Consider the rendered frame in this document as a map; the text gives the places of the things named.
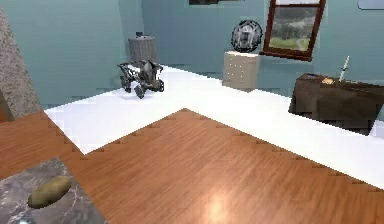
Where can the round silver face statue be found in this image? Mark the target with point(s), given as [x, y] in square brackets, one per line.
[246, 36]

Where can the cream chest of drawers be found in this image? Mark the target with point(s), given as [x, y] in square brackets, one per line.
[240, 70]

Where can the grey ribbed waste bin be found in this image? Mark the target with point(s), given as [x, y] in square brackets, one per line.
[142, 48]

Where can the red-brown framed window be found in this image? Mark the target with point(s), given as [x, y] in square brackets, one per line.
[294, 28]

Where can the orange small flat object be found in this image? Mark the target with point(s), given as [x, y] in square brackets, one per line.
[327, 80]

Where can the dark brown wooden table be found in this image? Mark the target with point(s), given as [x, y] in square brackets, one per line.
[336, 100]

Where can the white candle stick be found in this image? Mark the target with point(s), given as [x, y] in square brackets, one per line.
[344, 68]

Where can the brown potato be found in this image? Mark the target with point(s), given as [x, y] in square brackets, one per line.
[49, 192]

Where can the grey marble counter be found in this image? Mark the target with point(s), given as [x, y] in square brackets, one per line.
[40, 203]

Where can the speckled grey stone pillar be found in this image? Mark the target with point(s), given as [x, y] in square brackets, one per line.
[16, 76]

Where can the dark framed wall picture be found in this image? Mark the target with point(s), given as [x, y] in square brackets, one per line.
[213, 1]

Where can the pale blue wall panel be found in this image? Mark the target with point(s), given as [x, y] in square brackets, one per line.
[370, 3]

